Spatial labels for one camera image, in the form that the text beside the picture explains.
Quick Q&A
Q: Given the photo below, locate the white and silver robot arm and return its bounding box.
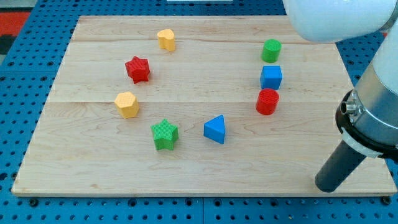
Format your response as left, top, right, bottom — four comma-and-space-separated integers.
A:
283, 0, 397, 160

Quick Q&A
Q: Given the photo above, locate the blue cube block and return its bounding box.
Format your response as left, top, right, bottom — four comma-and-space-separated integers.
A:
260, 65, 283, 90

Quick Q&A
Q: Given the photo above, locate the light wooden board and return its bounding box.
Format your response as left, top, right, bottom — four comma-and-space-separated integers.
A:
11, 15, 398, 198

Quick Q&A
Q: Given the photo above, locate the blue triangle block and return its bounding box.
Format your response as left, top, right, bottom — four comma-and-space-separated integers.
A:
203, 114, 226, 144

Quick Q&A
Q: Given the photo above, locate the green star block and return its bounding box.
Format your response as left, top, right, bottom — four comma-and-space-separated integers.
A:
150, 119, 178, 151

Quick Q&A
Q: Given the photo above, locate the red cylinder block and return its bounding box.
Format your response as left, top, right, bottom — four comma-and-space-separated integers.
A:
256, 88, 280, 115

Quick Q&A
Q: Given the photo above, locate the yellow hexagon block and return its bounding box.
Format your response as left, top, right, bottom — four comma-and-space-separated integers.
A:
114, 91, 139, 119

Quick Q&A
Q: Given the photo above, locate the red star block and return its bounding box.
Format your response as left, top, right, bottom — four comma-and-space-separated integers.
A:
125, 56, 150, 84

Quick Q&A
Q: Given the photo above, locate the yellow heart block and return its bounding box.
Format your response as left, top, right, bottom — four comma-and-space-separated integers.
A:
157, 29, 175, 52

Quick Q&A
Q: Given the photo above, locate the green cylinder block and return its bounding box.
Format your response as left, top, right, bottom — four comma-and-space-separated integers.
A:
261, 39, 282, 63

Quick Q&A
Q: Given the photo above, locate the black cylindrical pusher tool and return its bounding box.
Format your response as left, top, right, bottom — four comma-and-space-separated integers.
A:
315, 141, 366, 193

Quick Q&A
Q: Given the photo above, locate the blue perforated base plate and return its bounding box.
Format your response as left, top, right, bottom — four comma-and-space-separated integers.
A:
1, 0, 397, 224

